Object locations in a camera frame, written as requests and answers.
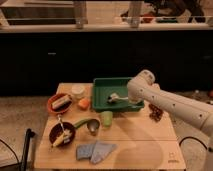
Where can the white round lidded container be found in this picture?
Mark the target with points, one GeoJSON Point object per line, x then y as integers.
{"type": "Point", "coordinates": [78, 91]}

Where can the brown white sponge block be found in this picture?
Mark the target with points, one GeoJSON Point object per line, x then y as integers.
{"type": "Point", "coordinates": [59, 102]}

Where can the green plastic tray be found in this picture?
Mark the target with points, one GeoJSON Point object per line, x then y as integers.
{"type": "Point", "coordinates": [104, 87]}

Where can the yellow corn toy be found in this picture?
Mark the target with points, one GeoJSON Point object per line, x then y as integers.
{"type": "Point", "coordinates": [59, 140]}

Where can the white handled dish brush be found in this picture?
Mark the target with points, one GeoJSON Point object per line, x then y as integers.
{"type": "Point", "coordinates": [114, 98]}

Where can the orange sponge block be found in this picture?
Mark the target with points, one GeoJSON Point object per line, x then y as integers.
{"type": "Point", "coordinates": [84, 103]}

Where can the brown toy grapes cluster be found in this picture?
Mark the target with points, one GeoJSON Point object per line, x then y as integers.
{"type": "Point", "coordinates": [156, 113]}

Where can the blue grey cloth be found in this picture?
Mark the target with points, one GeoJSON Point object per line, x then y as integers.
{"type": "Point", "coordinates": [95, 152]}

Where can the green handled metal scoop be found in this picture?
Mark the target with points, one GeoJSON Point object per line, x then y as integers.
{"type": "Point", "coordinates": [92, 125]}

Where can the green plastic cup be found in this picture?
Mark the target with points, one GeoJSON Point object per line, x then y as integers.
{"type": "Point", "coordinates": [106, 118]}

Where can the dark red bowl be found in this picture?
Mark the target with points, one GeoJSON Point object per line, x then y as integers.
{"type": "Point", "coordinates": [56, 131]}

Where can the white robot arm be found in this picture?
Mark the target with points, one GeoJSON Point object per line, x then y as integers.
{"type": "Point", "coordinates": [197, 114]}

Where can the metal spoon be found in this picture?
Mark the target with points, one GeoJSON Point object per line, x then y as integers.
{"type": "Point", "coordinates": [61, 123]}

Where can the black stand post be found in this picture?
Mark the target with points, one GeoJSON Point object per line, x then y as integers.
{"type": "Point", "coordinates": [29, 135]}

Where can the orange bowl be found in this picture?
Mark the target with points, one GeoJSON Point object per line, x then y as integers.
{"type": "Point", "coordinates": [59, 111]}

